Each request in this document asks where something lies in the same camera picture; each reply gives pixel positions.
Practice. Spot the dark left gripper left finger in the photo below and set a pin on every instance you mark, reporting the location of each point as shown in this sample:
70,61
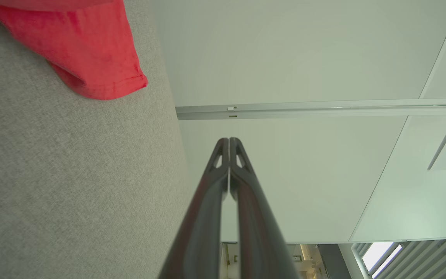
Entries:
201,232

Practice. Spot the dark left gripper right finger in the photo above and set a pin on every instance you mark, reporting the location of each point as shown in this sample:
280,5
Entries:
259,240

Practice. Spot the red white-trimmed basketball jersey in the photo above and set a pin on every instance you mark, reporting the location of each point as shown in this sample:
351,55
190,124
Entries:
79,42

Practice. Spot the window with slatted blinds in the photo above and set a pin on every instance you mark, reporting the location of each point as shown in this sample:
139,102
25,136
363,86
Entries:
381,255

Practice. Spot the grey fabric sofa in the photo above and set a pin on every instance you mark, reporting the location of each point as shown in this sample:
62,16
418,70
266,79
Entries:
72,182

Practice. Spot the silver metal wall rail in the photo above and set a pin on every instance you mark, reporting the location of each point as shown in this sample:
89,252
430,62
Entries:
323,109

